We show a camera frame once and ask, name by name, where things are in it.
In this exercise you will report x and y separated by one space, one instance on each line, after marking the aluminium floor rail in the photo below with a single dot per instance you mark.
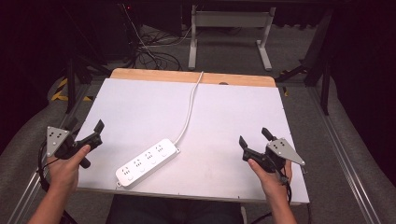
342 152
28 196

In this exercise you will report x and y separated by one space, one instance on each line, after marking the white metal desk frame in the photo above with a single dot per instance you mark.
230 19

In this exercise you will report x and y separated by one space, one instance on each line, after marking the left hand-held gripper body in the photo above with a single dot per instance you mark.
57 138

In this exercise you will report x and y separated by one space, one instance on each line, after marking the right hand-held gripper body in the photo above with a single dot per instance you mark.
285 151

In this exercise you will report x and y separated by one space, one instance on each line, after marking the person's left hand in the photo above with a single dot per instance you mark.
63 174

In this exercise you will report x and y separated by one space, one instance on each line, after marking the black metal stand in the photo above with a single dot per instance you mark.
323 77

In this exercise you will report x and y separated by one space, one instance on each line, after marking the person's right hand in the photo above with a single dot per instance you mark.
274 183

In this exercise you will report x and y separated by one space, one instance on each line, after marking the white board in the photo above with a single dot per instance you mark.
218 118

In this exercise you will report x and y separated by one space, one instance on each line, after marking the yellow black hazard tape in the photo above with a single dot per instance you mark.
60 91

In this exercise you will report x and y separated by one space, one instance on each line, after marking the black tripod stand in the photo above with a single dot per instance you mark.
71 84

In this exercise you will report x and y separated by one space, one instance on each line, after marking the white power strip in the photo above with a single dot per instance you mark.
148 163

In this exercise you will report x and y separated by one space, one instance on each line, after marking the person's legs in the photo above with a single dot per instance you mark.
174 211

